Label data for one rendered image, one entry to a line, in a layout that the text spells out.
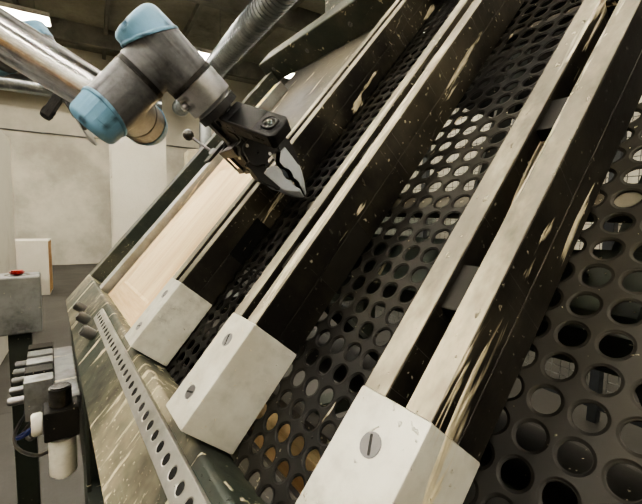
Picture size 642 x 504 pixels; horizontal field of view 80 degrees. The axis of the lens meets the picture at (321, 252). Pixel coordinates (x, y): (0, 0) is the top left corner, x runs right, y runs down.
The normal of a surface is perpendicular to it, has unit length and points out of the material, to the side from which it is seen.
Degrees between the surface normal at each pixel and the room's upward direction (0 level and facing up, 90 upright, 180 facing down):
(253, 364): 90
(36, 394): 90
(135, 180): 90
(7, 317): 90
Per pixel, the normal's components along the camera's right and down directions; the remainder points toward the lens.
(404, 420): -0.61, -0.61
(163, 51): 0.40, 0.32
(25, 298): 0.58, 0.09
